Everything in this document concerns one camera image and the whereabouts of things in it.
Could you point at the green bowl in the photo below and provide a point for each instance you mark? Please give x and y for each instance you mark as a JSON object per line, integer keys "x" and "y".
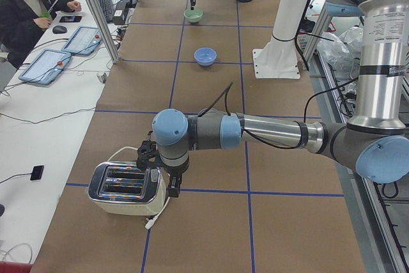
{"x": 193, "y": 16}

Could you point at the blue bowl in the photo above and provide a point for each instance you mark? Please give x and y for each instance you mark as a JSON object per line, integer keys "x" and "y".
{"x": 205, "y": 56}

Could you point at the chrome cream two-slot toaster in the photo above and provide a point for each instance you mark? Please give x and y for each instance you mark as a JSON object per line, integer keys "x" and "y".
{"x": 123, "y": 188}

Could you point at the black keyboard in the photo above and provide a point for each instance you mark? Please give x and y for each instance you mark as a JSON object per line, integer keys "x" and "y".
{"x": 107, "y": 9}

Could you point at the blue teach pendant far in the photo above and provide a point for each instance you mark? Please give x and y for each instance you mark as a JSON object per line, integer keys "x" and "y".
{"x": 83, "y": 41}

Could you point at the blue teach pendant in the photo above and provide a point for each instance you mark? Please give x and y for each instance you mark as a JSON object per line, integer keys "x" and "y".
{"x": 46, "y": 67}
{"x": 83, "y": 41}

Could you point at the black smartphone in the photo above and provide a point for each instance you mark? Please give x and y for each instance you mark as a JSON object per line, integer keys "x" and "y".
{"x": 70, "y": 19}

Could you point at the small black usb device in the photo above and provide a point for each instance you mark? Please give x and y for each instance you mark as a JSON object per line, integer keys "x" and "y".
{"x": 35, "y": 175}

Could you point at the black computer mouse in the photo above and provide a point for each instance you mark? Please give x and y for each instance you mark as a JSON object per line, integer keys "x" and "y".
{"x": 59, "y": 29}

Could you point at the crumpled plastic bag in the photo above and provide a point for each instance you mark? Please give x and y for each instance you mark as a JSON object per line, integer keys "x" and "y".
{"x": 342, "y": 53}

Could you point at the blue teach pendant near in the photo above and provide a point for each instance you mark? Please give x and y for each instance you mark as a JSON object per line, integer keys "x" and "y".
{"x": 46, "y": 67}

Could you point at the person in black jacket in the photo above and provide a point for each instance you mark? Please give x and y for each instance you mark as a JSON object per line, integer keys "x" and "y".
{"x": 23, "y": 23}

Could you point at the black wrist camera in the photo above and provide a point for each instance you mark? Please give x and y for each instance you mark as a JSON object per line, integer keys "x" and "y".
{"x": 147, "y": 154}

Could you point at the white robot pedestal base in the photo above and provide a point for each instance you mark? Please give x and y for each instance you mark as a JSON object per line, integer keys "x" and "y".
{"x": 278, "y": 58}

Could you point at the aluminium frame post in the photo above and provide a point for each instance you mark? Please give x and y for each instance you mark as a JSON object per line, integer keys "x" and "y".
{"x": 99, "y": 18}

